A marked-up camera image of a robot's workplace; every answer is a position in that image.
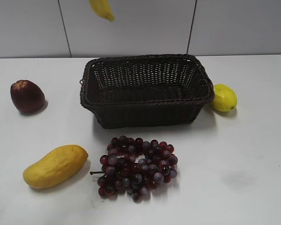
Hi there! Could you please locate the yellow banana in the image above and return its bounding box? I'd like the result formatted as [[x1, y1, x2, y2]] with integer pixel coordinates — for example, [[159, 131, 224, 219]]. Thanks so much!
[[89, 0, 115, 22]]

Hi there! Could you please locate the dark red apple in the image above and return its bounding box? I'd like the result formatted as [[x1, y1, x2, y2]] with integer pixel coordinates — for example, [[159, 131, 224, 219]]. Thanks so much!
[[10, 80, 45, 113]]

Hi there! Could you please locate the yellow lemon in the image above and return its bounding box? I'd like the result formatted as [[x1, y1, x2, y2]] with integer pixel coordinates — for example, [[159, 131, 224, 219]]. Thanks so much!
[[211, 84, 237, 112]]

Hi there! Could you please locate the purple grape bunch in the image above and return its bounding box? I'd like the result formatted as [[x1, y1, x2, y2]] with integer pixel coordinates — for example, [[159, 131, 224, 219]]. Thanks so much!
[[90, 135, 178, 203]]

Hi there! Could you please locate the yellow orange mango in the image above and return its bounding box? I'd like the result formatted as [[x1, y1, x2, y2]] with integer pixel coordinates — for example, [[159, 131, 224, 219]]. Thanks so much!
[[22, 145, 89, 189]]

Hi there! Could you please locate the black woven basket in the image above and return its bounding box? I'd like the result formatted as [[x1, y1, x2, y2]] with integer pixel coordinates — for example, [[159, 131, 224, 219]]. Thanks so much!
[[80, 54, 215, 129]]

